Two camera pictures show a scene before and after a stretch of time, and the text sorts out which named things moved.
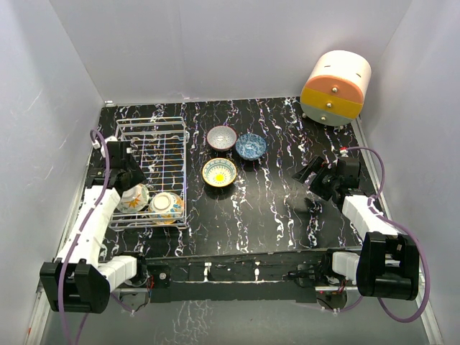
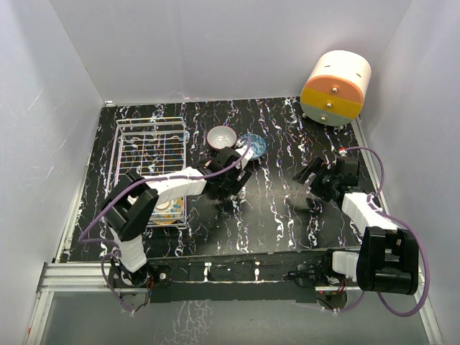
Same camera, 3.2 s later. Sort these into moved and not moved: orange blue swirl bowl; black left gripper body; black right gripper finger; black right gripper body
Moved: black left gripper body
Not moved: orange blue swirl bowl; black right gripper body; black right gripper finger
